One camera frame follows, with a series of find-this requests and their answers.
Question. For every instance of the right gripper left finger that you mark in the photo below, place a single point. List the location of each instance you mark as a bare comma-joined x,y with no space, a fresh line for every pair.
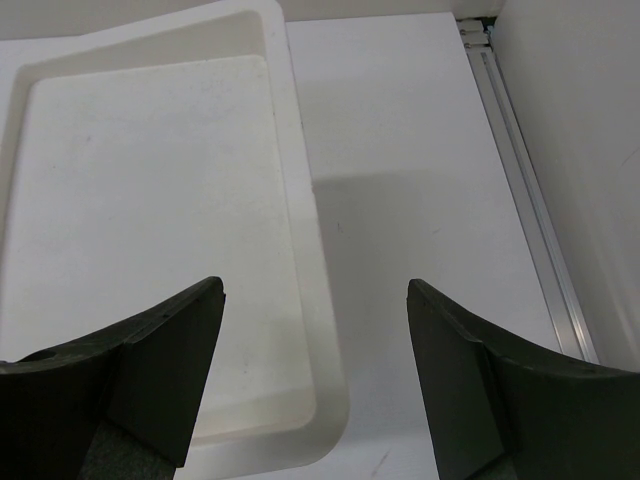
118,403

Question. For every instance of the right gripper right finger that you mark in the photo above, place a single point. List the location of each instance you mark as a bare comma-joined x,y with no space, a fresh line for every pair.
501,407

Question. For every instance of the white drawer cabinet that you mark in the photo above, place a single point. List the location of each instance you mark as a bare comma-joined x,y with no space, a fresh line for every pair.
138,160

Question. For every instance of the right aluminium rail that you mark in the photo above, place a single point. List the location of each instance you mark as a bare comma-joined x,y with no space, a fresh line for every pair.
557,287

